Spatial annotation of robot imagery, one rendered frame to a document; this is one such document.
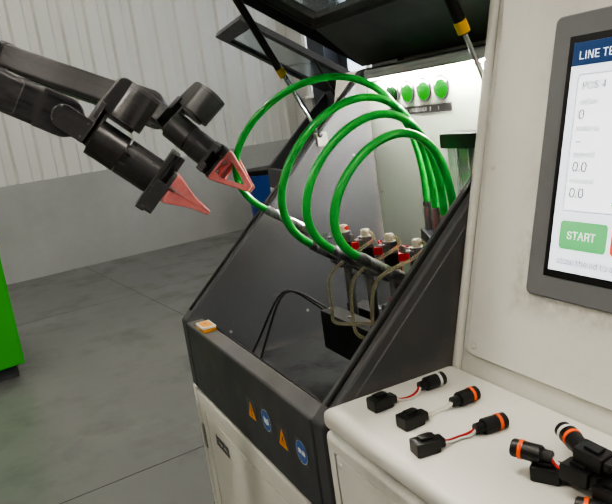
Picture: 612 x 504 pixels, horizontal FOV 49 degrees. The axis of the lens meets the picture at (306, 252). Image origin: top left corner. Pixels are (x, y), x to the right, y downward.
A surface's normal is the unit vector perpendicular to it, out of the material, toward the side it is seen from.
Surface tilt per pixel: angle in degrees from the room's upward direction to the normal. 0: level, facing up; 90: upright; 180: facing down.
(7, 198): 90
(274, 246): 90
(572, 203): 76
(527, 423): 0
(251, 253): 90
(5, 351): 90
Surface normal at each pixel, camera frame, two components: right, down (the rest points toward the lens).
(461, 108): -0.89, 0.21
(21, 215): 0.53, 0.11
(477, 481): -0.14, -0.97
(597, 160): -0.89, -0.03
